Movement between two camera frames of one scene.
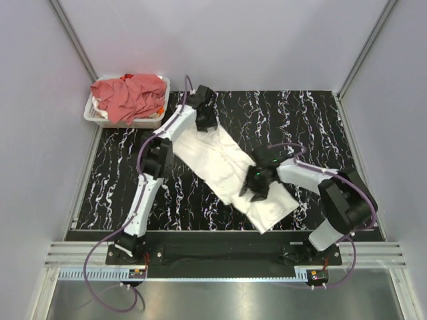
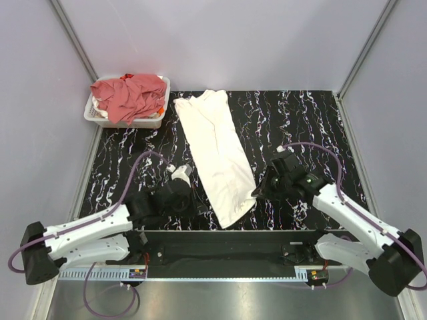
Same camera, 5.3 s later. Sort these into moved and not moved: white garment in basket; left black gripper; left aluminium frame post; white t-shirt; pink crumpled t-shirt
Moved: left black gripper; white t-shirt
Not moved: white garment in basket; left aluminium frame post; pink crumpled t-shirt
